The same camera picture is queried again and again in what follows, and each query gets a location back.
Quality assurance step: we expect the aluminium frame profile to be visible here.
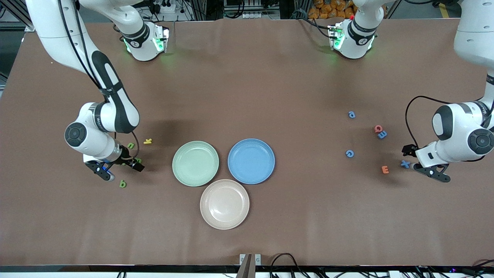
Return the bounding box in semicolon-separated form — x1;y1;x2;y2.
8;0;36;32

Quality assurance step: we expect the black cable loop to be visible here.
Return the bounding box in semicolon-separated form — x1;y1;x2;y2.
269;253;307;278

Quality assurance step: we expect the white power strip with plugs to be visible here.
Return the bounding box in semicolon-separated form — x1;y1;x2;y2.
149;0;176;14

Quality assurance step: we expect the light green plate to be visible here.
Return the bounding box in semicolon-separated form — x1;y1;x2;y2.
172;141;220;187

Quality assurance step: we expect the pile of orange items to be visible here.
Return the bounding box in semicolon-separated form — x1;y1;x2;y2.
309;0;357;20

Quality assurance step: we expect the blue plate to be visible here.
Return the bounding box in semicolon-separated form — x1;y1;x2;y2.
227;138;276;185

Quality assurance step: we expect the brown table cover sheet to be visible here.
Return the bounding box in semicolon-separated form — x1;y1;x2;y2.
0;19;494;267

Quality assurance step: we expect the grey metal bracket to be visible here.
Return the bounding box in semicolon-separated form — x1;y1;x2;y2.
239;253;262;278

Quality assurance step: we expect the beige plate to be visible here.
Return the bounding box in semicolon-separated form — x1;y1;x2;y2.
200;179;250;230

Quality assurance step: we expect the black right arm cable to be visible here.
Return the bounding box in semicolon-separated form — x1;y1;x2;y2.
57;0;141;161

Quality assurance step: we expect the black cable bundle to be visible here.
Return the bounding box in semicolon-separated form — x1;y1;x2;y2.
415;259;494;278

